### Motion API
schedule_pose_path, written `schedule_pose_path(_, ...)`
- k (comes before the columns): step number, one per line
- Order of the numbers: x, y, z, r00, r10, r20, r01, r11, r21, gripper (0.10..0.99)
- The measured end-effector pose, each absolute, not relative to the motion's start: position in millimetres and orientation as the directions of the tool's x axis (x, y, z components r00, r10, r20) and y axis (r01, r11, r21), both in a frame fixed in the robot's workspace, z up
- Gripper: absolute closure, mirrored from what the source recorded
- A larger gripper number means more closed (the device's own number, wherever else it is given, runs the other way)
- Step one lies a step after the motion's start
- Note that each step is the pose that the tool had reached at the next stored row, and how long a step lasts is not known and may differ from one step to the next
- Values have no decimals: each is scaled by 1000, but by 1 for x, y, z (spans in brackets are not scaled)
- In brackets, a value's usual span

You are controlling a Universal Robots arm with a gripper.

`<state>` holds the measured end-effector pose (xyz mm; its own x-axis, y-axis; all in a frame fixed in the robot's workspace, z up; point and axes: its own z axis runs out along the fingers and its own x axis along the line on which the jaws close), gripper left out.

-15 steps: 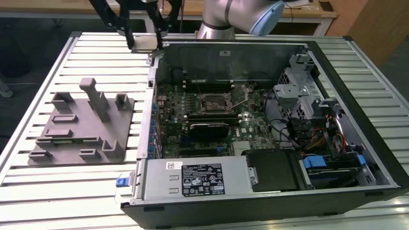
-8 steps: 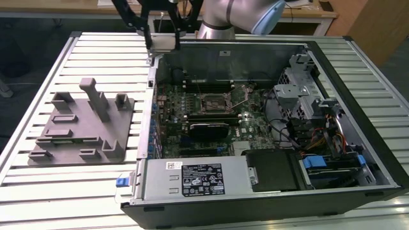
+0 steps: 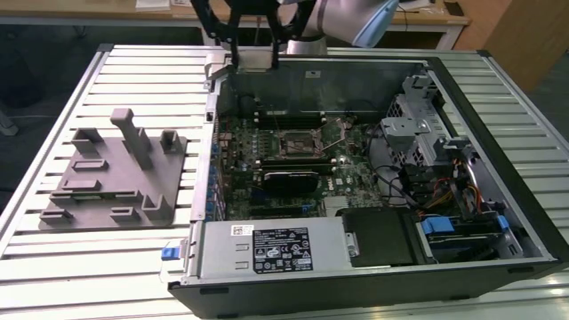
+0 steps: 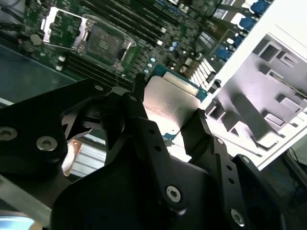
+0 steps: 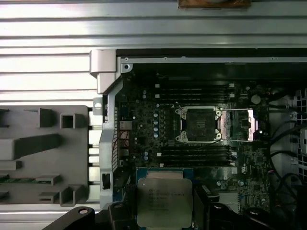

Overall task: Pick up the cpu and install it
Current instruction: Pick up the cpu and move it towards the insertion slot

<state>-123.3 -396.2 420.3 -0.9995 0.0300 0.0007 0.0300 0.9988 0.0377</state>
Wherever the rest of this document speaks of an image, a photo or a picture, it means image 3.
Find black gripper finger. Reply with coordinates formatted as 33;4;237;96
190;0;243;71
265;0;311;69

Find silver CPU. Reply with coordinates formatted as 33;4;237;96
237;49;273;73

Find CPU socket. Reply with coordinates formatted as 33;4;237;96
275;129;323;157

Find wooden desk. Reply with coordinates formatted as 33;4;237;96
0;0;471;51

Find metal disk bay cage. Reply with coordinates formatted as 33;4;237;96
379;75;479;167

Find black graphics card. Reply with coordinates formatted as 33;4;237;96
259;170;321;195

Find grey parts rack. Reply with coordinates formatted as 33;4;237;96
38;108;190;231

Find green motherboard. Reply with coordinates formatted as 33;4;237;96
211;113;401;221

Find silver heat sink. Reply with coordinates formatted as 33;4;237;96
322;196;351;215

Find grey chair base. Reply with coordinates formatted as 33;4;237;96
0;99;21;136

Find brown wooden cabinet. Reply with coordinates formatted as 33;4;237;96
453;0;569;93

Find black label sticker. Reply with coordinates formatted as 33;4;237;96
251;227;314;275

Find silver power supply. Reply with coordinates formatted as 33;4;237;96
194;219;351;279

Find black open PC case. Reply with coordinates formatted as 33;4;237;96
166;49;569;320

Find black wire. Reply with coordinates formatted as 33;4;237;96
371;165;421;209

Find coloured wire bundle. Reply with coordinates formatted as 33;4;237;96
426;159;485;214

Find blue disk carrier handle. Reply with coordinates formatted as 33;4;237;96
419;215;455;237

